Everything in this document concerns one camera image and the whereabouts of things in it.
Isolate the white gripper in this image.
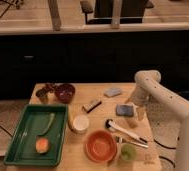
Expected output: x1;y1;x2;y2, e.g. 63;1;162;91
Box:
126;85;149;121

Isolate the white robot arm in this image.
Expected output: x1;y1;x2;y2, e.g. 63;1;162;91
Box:
129;70;189;171

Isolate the green cup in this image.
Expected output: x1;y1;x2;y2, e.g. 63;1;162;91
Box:
120;144;136;162

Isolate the white paper cup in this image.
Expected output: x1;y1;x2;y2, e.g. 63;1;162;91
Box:
73;115;89;134

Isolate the silver metal utensil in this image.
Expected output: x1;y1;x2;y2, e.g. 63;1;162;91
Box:
115;136;148;148

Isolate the brown whiteboard eraser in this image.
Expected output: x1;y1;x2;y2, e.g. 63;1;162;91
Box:
82;99;101;113

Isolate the orange bowl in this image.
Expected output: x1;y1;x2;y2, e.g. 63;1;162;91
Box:
84;130;117;163

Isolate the dark red bowl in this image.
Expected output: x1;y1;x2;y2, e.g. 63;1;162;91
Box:
55;83;75;104

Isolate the dark small toy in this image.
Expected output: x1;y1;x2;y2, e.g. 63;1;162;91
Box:
45;83;56;93

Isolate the office chair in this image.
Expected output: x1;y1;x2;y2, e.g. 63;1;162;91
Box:
80;0;154;25

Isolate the orange fruit toy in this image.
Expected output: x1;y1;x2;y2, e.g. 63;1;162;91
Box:
35;138;49;154

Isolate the green plastic tray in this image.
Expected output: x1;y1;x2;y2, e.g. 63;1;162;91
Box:
4;104;68;167

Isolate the black cable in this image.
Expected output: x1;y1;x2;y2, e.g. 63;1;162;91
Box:
153;139;179;150

